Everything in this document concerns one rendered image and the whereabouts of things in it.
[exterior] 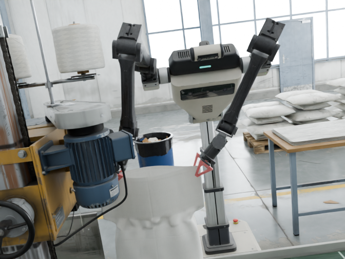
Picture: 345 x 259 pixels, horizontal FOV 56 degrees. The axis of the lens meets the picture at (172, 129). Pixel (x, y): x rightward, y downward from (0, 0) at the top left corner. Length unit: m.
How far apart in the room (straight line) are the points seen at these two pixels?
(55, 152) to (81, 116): 0.15
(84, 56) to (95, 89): 8.47
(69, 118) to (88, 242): 1.13
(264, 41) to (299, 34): 8.80
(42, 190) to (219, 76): 1.09
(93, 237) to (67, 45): 1.19
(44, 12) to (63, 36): 8.80
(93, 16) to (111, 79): 1.76
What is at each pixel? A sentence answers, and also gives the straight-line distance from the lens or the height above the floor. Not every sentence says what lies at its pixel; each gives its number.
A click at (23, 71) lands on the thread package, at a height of 1.55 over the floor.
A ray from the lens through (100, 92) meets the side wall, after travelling 9.61.
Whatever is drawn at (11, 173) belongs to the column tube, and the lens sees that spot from 1.09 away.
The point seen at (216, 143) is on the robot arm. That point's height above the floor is 1.17.
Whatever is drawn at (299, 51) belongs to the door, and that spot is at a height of 1.19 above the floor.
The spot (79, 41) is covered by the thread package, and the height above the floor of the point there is 1.63.
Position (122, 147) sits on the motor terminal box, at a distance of 1.11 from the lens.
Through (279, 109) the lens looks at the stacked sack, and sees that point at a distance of 4.86.
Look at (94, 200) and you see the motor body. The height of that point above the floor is 1.12.
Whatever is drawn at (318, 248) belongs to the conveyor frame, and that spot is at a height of 0.40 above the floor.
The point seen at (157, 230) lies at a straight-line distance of 1.51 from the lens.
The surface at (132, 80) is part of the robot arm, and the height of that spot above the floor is 1.47.
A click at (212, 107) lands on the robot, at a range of 1.88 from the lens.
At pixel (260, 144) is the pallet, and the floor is 0.14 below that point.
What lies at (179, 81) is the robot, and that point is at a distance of 1.74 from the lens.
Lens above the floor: 1.54
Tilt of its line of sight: 13 degrees down
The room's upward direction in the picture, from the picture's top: 7 degrees counter-clockwise
